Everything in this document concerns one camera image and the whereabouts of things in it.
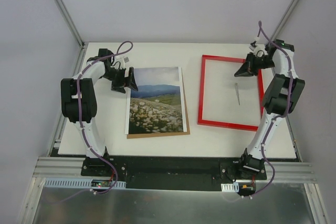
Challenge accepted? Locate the landscape photo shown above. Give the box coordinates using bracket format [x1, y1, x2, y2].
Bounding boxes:
[123, 66, 184, 135]

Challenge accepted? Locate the left aluminium side rail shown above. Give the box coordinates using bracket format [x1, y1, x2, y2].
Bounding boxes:
[46, 42, 88, 157]

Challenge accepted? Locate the clear tester screwdriver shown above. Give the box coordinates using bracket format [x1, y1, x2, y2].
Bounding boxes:
[235, 82, 240, 106]

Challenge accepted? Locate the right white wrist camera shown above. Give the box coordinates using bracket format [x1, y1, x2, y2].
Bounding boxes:
[249, 36, 264, 55]

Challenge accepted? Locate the aluminium post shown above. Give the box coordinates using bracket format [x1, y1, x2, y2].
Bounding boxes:
[54, 0, 85, 48]
[270, 0, 301, 40]

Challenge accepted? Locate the right aluminium side rail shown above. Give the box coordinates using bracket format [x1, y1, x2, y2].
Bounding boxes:
[266, 47, 302, 162]

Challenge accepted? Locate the left white cable duct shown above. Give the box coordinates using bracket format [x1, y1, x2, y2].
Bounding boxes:
[45, 178, 126, 190]

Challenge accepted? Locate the left aluminium post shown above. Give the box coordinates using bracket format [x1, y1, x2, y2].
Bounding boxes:
[54, 0, 85, 48]

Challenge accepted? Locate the right aluminium post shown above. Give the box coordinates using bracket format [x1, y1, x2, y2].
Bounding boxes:
[270, 0, 301, 40]

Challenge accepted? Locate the shiny metal floor sheet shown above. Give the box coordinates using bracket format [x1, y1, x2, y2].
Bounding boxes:
[34, 184, 314, 223]

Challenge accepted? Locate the brown frame backing board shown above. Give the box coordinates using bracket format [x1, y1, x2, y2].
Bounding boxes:
[126, 68, 191, 140]

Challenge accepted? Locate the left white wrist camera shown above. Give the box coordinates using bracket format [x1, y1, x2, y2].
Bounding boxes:
[120, 57, 130, 64]

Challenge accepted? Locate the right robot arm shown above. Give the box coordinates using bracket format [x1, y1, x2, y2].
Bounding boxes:
[234, 40, 305, 179]

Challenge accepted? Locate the right white cable duct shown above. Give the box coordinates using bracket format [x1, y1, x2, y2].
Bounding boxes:
[220, 182, 239, 193]

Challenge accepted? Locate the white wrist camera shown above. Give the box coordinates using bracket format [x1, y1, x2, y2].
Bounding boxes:
[120, 57, 130, 64]
[249, 36, 264, 55]

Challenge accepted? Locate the aluminium front rail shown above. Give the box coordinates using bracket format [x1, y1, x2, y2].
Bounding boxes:
[33, 157, 317, 184]

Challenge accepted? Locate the white cable duct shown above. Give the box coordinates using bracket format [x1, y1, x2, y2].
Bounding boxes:
[45, 178, 126, 190]
[220, 182, 239, 193]

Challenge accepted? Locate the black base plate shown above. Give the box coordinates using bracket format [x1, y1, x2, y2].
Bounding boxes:
[81, 155, 267, 191]

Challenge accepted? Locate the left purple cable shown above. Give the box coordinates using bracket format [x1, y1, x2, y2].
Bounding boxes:
[76, 40, 133, 183]

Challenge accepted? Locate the aluminium side rail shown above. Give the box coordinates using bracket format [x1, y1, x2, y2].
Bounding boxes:
[266, 47, 302, 162]
[46, 42, 88, 157]

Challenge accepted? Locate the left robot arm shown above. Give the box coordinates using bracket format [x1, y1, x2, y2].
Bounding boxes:
[60, 48, 138, 177]

